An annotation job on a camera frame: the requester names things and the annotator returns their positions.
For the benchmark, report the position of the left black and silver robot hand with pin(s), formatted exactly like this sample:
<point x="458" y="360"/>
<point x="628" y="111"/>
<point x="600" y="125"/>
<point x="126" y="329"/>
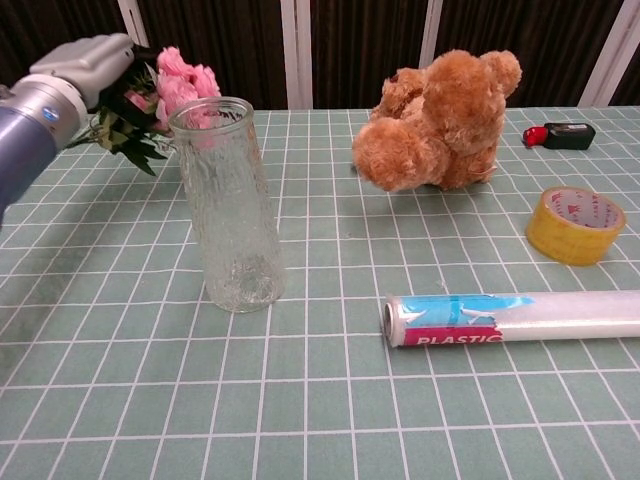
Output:
<point x="87" y="62"/>

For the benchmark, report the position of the pink artificial flower bouquet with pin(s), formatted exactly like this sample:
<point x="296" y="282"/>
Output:
<point x="182" y="85"/>

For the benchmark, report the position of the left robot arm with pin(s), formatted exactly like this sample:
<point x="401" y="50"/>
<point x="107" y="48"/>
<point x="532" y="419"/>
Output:
<point x="30" y="130"/>

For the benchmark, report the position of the textured clear glass vase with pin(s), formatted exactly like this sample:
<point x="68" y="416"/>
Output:
<point x="230" y="210"/>

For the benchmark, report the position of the dark brown curtain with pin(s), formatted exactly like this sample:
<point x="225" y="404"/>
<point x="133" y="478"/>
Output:
<point x="360" y="50"/>

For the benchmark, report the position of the brown plush teddy bear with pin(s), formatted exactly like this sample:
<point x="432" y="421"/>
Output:
<point x="435" y="125"/>

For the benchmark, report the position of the green checked tablecloth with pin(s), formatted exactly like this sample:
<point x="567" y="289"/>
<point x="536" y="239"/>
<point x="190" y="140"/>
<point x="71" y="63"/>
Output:
<point x="320" y="390"/>

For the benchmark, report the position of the black device with red clip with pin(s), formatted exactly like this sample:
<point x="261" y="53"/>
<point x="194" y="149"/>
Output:
<point x="567" y="136"/>

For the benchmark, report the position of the plastic wrap roll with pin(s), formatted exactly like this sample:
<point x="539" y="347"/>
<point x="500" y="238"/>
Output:
<point x="525" y="317"/>

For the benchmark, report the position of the yellow packing tape roll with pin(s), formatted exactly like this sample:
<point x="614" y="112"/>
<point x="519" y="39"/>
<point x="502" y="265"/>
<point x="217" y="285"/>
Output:
<point x="575" y="235"/>

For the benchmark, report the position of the white frame post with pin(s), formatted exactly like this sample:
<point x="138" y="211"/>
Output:
<point x="132" y="22"/>
<point x="296" y="52"/>
<point x="432" y="30"/>
<point x="615" y="52"/>

